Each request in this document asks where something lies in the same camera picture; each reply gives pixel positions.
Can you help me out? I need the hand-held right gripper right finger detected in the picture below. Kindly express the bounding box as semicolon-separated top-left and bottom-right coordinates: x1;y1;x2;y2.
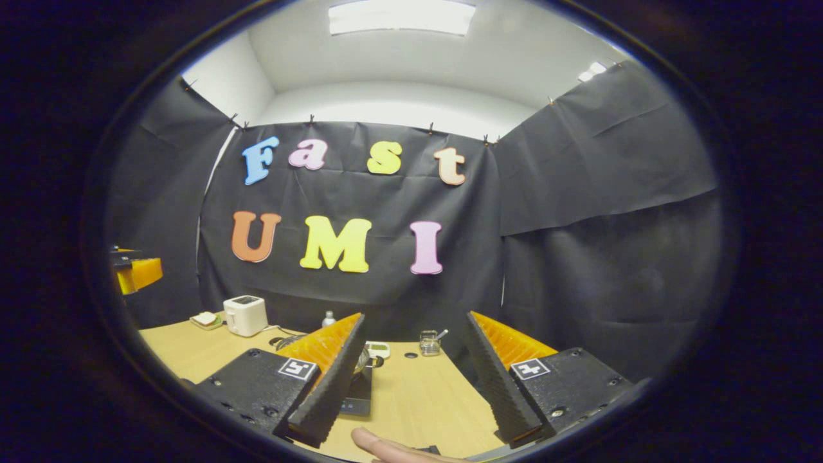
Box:
464;311;637;449

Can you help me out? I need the black induction cooktop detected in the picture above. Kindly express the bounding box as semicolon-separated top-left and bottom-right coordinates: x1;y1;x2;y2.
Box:
339;367;374;417

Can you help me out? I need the white toaster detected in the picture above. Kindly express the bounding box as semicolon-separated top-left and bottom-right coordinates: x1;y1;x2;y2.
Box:
222;295;269;338

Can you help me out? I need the steel pot with black handles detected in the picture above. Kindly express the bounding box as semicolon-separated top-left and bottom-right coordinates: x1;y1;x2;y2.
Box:
352;347;385;377

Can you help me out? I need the black backdrop cloth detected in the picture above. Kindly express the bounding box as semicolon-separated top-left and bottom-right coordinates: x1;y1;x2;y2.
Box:
106;59;724;386

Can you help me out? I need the large ceiling light panel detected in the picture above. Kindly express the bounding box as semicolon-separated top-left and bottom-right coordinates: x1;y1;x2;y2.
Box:
328;0;476;36

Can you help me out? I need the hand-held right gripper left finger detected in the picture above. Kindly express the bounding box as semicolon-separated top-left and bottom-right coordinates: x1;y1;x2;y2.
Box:
193;313;367;449

